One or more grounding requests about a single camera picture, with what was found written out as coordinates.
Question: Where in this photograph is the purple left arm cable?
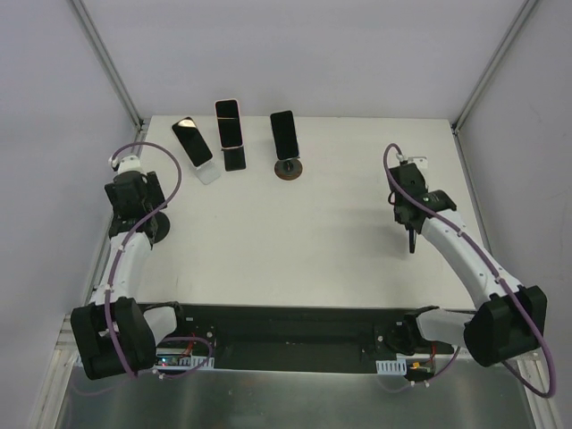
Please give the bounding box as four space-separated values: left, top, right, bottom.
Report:
71 141 215 397

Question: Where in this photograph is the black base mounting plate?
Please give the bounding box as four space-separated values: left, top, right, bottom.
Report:
133 301 515 372

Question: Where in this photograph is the round brown-base phone stand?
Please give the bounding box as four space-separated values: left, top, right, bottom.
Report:
274 158 303 181

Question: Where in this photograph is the left controller board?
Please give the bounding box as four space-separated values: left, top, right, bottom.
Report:
153 349 215 372

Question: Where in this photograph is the right controller board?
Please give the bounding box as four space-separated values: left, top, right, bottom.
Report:
375 357 435 376

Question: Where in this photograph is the white phone stand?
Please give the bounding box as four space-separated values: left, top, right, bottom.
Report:
195 159 221 185

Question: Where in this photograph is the black folding phone stand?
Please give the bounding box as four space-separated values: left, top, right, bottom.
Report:
223 146 247 172

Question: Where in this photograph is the aluminium frame post right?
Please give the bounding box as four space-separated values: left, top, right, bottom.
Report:
450 0 544 135

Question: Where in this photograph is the controller board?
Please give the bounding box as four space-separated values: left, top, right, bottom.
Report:
375 357 435 376
153 349 215 372

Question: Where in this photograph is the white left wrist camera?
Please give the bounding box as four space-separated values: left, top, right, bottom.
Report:
109 155 144 175

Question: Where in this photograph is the phone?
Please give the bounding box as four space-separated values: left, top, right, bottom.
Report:
214 99 243 150
270 111 299 161
172 117 213 168

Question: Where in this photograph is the aluminium frame post left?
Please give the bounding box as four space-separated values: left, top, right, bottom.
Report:
67 0 145 131

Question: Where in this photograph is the black phone edge-on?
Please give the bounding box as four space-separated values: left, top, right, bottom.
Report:
408 227 417 254

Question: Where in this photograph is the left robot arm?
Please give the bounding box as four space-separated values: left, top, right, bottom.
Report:
71 171 189 380

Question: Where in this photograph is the aluminium frame post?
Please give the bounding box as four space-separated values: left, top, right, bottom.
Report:
450 0 544 135
67 0 145 131

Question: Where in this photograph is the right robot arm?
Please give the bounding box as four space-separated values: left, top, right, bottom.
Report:
387 161 547 366

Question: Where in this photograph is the phone in pink case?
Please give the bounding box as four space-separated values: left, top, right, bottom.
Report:
214 99 243 150

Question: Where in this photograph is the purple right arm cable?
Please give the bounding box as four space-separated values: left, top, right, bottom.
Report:
383 142 558 399

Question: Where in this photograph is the phone in white case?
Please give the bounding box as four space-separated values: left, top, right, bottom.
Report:
172 117 213 168

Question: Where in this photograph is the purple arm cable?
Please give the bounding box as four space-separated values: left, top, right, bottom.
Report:
71 141 215 397
383 142 558 399

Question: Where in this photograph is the black round-base clamp stand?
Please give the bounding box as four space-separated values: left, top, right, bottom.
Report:
148 212 171 246

